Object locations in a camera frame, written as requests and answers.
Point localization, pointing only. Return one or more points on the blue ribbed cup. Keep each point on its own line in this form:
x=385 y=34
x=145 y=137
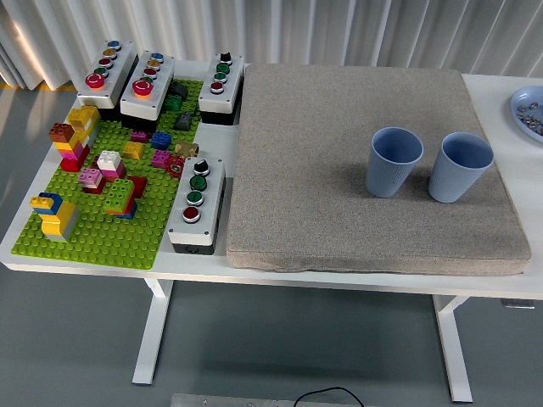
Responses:
x=388 y=178
x=449 y=182

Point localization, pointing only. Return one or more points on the four-button control box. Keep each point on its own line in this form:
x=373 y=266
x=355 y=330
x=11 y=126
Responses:
x=229 y=91
x=212 y=199

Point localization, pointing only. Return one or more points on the grey sloped toy block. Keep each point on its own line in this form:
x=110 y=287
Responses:
x=183 y=122

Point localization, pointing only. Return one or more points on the blue toy block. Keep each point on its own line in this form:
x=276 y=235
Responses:
x=161 y=140

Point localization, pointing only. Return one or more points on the red toy block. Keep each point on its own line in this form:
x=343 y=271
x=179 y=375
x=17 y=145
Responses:
x=139 y=184

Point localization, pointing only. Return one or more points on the dark green toy block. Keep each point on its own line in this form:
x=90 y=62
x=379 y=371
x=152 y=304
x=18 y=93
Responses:
x=172 y=103

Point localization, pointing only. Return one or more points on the dark grey curved block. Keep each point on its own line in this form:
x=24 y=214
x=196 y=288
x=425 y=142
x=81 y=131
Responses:
x=180 y=90

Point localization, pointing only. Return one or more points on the yellow toy block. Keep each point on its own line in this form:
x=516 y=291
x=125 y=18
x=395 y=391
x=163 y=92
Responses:
x=133 y=149

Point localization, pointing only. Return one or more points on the small magenta toy block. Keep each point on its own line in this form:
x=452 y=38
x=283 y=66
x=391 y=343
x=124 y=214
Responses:
x=139 y=136

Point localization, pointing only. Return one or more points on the green orange blue block stack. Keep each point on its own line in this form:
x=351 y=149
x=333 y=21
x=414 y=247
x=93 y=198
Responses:
x=119 y=193

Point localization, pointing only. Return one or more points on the five-button control box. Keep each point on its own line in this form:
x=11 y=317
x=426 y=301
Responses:
x=123 y=63
x=140 y=106

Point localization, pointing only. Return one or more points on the green studded baseplate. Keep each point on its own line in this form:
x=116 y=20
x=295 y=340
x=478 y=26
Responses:
x=106 y=241

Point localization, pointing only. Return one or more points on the white table leg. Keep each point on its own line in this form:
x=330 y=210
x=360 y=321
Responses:
x=152 y=330
x=451 y=347

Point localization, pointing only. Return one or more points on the pink white red block stack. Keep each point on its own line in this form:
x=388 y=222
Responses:
x=90 y=176

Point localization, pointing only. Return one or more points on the white pleated curtain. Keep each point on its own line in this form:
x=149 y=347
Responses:
x=212 y=25

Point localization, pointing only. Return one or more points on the grey metal plate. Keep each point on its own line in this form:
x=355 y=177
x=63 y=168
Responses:
x=233 y=400

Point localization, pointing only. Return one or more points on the brown yellow red block tower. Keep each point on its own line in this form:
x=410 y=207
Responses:
x=72 y=159

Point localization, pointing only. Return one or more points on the yellow white block stack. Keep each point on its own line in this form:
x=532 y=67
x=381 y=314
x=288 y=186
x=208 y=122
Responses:
x=82 y=115

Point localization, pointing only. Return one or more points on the blue yellow grey block stack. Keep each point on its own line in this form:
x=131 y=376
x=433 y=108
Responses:
x=59 y=220

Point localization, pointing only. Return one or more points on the blue plate with nuts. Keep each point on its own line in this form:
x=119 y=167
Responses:
x=526 y=99

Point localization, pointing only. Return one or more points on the grey bracket under table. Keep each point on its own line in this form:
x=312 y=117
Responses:
x=517 y=304

